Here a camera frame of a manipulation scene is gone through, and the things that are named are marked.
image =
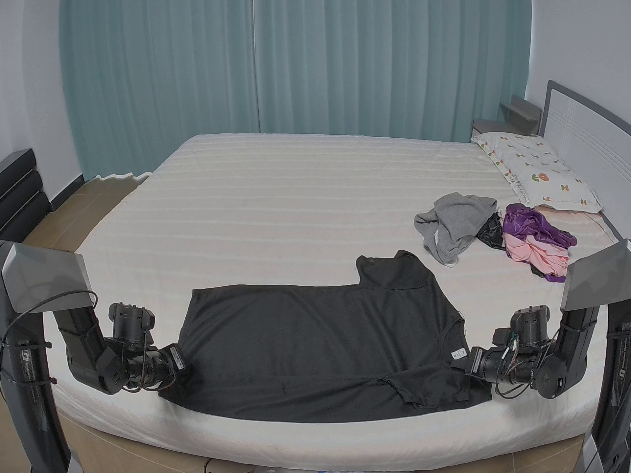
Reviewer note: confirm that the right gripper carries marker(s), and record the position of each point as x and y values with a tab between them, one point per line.
485	365

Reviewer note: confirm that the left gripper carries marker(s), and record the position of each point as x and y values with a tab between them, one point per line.
165	365

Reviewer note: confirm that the black T-shirt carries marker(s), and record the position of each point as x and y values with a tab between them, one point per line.
320	343

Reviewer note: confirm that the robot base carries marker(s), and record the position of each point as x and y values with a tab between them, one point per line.
325	471

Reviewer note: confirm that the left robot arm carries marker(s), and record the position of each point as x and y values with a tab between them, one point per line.
44	274

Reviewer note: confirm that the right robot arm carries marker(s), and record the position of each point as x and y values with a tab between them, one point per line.
591	274

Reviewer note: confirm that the bed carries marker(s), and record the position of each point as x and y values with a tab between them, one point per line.
296	205

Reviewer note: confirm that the pink garment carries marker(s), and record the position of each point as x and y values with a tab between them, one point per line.
537	254

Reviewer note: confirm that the black shiny garment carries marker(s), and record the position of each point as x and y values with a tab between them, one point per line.
493	232

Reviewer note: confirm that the purple garment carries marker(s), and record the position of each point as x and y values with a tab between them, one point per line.
535	222

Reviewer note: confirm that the grey garment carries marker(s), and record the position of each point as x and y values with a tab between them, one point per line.
458	212

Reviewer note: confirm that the white printed pillow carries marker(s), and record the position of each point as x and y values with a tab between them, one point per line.
537	170

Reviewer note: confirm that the dark chest of drawers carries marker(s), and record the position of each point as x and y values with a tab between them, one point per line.
19	190

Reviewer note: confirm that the grey bedside table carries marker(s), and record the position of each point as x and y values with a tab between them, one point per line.
522	111

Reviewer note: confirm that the blue-green curtain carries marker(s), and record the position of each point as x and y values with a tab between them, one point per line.
394	52
162	67

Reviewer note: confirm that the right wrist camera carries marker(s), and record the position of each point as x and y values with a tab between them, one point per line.
504	338

